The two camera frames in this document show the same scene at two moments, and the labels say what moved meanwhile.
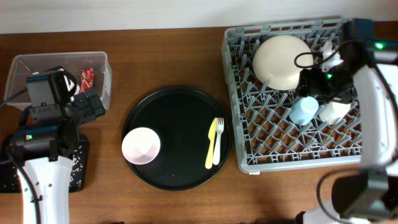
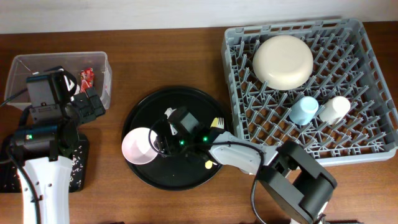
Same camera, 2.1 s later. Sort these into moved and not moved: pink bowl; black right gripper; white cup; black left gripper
Moved: black right gripper
Not moved: black left gripper; white cup; pink bowl
